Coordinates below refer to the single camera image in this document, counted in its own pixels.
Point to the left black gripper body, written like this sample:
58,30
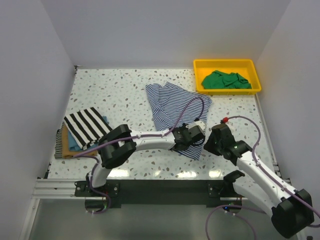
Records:
183,127

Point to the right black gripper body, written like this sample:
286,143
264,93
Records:
213,146

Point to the blue white striped tank top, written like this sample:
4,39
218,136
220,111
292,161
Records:
171,104

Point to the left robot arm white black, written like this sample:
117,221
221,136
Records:
118,145

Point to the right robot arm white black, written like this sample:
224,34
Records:
290,209

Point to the green tank top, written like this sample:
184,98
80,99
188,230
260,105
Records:
221,80

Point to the black white wide-striped tank top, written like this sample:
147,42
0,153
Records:
87,127

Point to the light blue folded tank top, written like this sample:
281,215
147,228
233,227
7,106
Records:
73,145

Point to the tan folded tank top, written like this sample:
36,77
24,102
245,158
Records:
66,153

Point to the black white thin-striped tank top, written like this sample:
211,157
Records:
58,145

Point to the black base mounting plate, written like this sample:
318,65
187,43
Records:
210,193

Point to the yellow plastic tray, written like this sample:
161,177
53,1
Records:
245,67

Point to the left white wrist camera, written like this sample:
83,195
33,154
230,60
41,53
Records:
198,124

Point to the aluminium frame rail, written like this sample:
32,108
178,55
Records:
54,189

